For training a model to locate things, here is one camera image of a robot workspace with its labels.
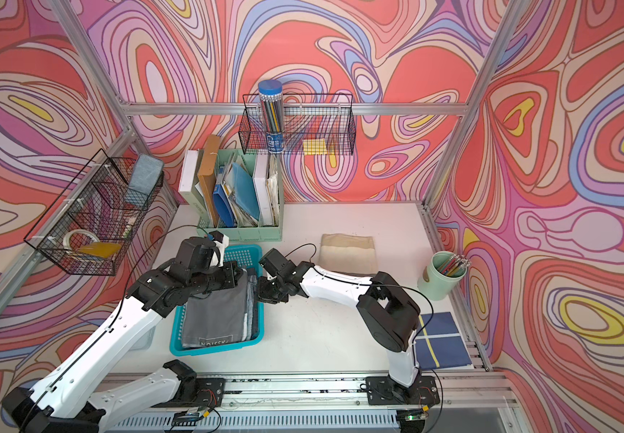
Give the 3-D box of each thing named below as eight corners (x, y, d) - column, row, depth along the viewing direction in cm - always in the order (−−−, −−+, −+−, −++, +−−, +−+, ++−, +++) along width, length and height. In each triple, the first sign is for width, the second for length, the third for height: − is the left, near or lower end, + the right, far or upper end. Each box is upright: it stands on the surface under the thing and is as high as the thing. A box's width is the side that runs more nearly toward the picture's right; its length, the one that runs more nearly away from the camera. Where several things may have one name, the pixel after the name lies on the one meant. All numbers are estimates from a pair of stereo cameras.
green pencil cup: (418, 301, 94) (437, 274, 80) (412, 278, 100) (428, 249, 85) (445, 301, 94) (469, 273, 80) (438, 278, 100) (458, 249, 85)
